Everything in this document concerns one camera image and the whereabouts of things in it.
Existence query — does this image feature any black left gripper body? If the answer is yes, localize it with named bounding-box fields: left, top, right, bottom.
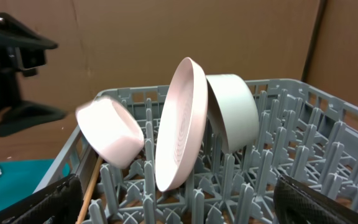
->
left=0, top=12, right=66, bottom=137

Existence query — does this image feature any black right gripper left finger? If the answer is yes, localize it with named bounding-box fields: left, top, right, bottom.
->
left=0, top=174, right=83, bottom=224

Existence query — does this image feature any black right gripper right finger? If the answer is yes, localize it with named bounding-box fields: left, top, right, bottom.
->
left=273, top=175, right=358, bottom=224

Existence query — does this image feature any wooden chopstick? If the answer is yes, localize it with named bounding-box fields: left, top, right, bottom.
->
left=76, top=156, right=103, bottom=224

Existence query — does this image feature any small dish with food scraps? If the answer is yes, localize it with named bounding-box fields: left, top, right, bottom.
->
left=75, top=96, right=144, bottom=169

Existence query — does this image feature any white cup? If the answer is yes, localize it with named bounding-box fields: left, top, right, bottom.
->
left=206, top=74, right=259, bottom=154

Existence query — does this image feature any white round plate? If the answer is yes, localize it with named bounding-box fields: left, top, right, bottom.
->
left=155, top=57, right=208, bottom=192

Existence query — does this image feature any grey dishwasher rack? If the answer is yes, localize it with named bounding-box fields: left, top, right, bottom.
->
left=38, top=79, right=358, bottom=223

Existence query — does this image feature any teal plastic tray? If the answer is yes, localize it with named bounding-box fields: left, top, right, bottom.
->
left=0, top=159, right=70, bottom=211

